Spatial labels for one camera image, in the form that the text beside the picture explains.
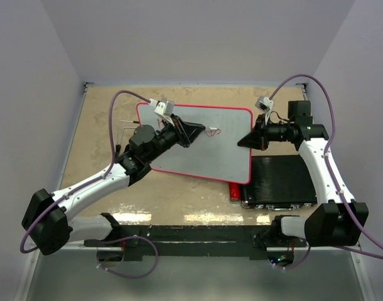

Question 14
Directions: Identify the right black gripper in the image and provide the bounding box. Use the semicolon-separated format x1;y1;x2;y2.
238;114;293;151

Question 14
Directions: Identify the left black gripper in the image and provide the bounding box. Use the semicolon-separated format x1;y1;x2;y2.
146;114;204;162

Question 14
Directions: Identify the pink framed whiteboard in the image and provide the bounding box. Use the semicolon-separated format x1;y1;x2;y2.
151;104;253;184

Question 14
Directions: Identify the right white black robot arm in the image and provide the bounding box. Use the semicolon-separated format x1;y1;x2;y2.
237;97;369;247

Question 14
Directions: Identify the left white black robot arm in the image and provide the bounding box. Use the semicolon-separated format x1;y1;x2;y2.
21;115;206;255

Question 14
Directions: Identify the black ribbed case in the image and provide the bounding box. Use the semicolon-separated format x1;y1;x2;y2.
239;155;317;210

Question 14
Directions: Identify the red glitter microphone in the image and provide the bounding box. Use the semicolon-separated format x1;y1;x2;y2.
229;182;240;202

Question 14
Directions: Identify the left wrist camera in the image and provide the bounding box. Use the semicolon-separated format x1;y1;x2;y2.
149;98;175;123

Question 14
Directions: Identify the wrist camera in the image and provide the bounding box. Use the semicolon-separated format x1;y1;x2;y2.
255;96;274;112
149;98;175;123

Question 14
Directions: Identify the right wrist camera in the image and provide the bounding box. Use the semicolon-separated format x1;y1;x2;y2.
255;96;274;112

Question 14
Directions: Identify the wire whiteboard stand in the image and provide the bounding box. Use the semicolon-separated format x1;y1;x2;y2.
115;119;139;157

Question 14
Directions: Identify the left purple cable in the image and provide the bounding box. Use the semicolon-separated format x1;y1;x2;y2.
19;90;153;253

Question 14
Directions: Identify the purple cable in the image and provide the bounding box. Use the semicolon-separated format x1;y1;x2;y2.
269;74;383;261
19;90;153;253

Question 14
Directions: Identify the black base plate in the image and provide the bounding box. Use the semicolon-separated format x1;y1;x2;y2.
116;224;308;263

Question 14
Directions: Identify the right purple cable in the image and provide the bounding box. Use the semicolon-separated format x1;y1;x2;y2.
269;74;383;261

